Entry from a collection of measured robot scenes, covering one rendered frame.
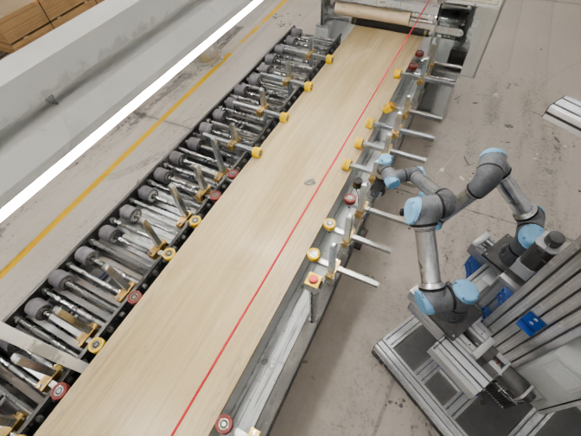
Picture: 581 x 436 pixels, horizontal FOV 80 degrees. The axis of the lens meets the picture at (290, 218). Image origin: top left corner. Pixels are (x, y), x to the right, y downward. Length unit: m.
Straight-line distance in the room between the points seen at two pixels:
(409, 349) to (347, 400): 0.56
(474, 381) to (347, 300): 1.32
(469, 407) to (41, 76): 2.65
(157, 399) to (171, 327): 0.35
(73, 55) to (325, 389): 2.49
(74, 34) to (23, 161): 0.24
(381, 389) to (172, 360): 1.51
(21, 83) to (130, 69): 0.20
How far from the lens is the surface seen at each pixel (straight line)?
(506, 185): 1.98
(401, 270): 3.18
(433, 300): 1.69
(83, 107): 0.76
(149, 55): 0.85
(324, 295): 2.22
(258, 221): 2.28
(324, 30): 4.47
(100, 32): 0.78
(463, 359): 1.97
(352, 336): 2.88
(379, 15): 4.20
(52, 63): 0.73
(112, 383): 2.11
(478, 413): 2.75
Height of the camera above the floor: 2.73
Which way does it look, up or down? 54 degrees down
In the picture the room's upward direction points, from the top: 5 degrees counter-clockwise
